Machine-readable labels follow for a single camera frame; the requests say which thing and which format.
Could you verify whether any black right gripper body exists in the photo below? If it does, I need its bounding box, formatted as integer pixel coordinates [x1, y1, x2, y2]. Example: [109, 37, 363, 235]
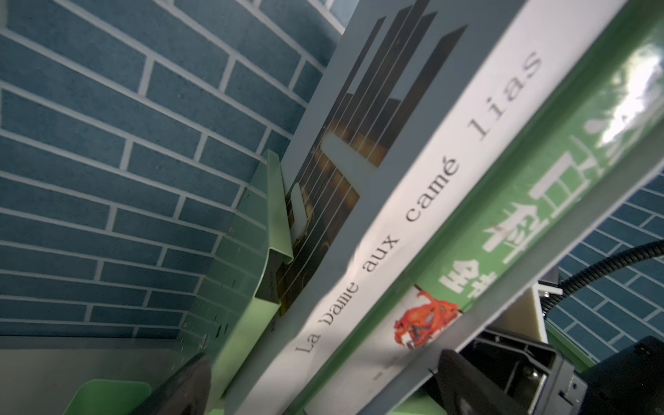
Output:
[461, 329, 587, 414]

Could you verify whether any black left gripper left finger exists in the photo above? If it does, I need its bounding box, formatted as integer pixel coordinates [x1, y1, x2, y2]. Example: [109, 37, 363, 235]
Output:
[130, 353, 212, 415]

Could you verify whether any white paperback book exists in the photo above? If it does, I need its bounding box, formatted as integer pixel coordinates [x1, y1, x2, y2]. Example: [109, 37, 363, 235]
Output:
[224, 1, 624, 414]

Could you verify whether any green nature encyclopedia book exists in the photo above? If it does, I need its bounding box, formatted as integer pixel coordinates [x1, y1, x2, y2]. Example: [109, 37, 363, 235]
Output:
[287, 1, 663, 414]

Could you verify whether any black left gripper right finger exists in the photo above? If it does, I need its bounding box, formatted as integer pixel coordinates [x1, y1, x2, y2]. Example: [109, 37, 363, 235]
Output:
[433, 349, 527, 415]

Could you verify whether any white red-lettered magazine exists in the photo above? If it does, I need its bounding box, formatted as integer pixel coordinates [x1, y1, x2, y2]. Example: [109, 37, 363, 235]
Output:
[357, 123, 664, 415]

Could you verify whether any green metal bookshelf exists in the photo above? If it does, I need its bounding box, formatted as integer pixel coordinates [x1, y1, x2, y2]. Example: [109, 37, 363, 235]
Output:
[91, 150, 295, 414]

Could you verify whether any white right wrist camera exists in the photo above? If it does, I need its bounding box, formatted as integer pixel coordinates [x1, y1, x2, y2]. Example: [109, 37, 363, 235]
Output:
[489, 283, 563, 343]

